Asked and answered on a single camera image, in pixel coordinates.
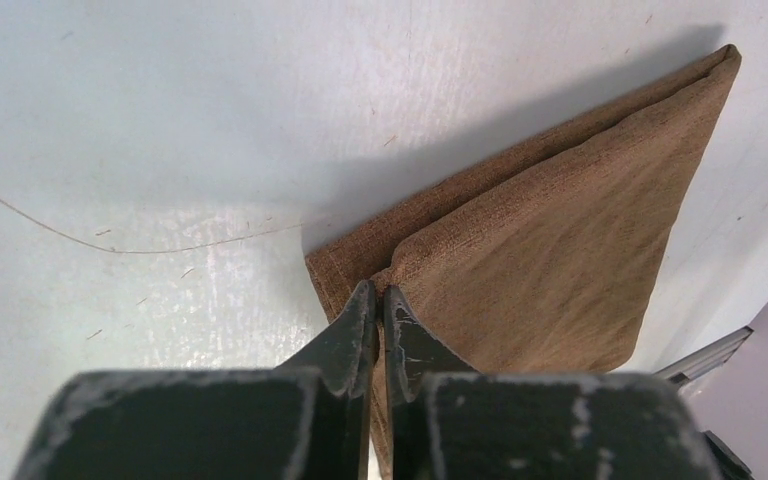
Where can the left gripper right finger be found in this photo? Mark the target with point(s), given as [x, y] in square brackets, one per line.
[451, 422]

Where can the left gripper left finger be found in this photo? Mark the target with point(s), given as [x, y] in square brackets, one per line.
[307, 418]

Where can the brown cloth napkin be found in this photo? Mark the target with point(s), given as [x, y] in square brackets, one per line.
[543, 258]

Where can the left aluminium corner post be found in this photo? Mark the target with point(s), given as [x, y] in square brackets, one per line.
[697, 364]

